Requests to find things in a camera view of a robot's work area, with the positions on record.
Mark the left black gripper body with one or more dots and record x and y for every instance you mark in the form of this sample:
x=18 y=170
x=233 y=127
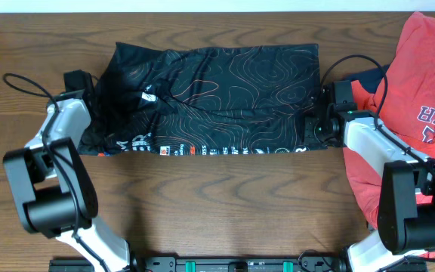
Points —
x=96 y=125

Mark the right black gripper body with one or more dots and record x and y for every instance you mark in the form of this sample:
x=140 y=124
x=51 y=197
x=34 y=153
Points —
x=316 y=132

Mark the black orange-patterned jersey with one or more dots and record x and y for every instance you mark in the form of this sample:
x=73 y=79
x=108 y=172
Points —
x=206 y=101

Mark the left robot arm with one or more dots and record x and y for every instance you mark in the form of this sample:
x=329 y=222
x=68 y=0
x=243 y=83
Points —
x=53 y=192

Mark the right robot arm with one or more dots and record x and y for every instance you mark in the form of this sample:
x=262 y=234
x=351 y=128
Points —
x=406 y=210

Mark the navy blue garment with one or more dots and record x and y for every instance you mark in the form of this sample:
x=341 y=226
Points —
x=369 y=79

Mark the red t-shirt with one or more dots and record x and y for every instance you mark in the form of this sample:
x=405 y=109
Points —
x=405 y=98

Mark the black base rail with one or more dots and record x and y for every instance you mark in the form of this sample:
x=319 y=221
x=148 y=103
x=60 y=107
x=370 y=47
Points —
x=172 y=264

